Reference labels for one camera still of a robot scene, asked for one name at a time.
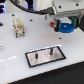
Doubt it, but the blue gear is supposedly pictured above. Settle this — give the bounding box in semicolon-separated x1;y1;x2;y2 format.
59;23;74;33

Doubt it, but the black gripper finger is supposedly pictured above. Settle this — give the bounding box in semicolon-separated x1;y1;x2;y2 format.
71;16;79;28
55;19;61;31

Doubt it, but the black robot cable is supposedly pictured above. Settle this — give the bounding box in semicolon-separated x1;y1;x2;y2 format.
9;0;51;15

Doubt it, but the black-framed peg base plate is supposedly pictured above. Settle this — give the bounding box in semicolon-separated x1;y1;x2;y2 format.
25;46;65;67

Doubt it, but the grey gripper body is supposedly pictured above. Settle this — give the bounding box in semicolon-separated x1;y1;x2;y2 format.
51;10;84;21

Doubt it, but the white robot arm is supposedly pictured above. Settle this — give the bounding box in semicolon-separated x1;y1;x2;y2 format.
33;0;84;32

